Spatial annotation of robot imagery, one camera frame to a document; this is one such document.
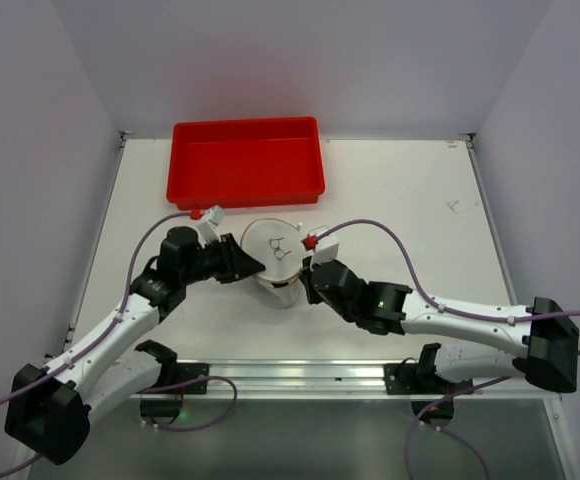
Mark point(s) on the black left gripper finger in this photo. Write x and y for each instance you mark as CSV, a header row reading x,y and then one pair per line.
x,y
239,265
229,247

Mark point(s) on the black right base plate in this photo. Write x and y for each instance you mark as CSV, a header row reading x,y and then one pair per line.
x,y
404,379

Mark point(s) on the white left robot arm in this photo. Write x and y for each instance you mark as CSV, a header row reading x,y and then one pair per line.
x,y
54,407

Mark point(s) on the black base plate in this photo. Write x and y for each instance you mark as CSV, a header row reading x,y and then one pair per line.
x,y
404,379
185,377

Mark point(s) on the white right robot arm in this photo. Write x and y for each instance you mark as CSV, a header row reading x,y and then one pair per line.
x,y
538,343

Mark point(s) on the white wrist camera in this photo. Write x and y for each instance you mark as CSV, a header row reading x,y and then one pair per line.
x,y
208,222
322,247

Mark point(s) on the white mesh laundry bag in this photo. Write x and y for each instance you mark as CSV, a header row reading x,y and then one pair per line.
x,y
277,245

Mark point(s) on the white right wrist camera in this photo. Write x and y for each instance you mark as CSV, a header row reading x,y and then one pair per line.
x,y
322,247

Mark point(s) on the aluminium mounting rail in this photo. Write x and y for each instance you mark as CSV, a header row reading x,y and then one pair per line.
x,y
331,380

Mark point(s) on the red plastic bin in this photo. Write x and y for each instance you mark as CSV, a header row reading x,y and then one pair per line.
x,y
245,163

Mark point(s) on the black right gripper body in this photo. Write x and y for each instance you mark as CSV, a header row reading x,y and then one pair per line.
x,y
313,276

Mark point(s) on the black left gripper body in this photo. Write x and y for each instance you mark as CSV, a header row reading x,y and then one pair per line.
x,y
208,263

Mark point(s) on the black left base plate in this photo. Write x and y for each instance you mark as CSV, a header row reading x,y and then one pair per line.
x,y
185,377

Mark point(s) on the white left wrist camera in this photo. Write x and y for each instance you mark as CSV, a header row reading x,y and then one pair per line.
x,y
208,222

